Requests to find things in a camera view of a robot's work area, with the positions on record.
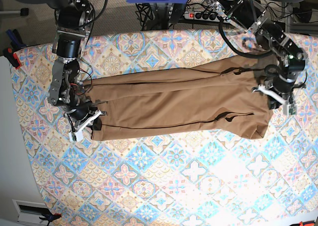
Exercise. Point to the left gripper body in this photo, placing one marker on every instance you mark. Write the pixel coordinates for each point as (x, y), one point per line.
(282, 80)

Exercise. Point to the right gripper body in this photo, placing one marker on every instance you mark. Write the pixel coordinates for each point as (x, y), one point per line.
(81, 111)

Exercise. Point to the brown t-shirt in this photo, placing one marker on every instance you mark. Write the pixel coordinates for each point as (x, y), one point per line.
(216, 95)

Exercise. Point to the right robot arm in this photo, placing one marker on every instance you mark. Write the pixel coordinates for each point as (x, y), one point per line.
(74, 20)

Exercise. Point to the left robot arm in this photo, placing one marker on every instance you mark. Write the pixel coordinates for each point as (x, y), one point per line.
(249, 15)

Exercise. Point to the red black clamp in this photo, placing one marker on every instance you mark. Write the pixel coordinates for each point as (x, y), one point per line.
(13, 58)

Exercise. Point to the white power strip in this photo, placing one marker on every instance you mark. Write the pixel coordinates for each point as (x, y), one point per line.
(201, 16)

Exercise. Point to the patterned tablecloth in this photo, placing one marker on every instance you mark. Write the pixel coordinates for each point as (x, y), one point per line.
(204, 178)

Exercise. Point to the orange black clamp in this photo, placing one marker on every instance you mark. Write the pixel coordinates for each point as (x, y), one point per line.
(50, 217)

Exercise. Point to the white floor vent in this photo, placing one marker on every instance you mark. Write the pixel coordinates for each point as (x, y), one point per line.
(29, 213)

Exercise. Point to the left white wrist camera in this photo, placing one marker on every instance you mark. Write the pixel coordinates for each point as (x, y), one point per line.
(287, 100)

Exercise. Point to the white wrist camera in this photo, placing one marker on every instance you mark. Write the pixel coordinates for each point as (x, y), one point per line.
(287, 100)
(76, 133)

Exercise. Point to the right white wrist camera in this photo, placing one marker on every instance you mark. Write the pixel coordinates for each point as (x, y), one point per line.
(76, 133)

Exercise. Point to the blue handled clamp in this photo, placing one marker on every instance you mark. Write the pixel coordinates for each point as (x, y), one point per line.
(16, 40)

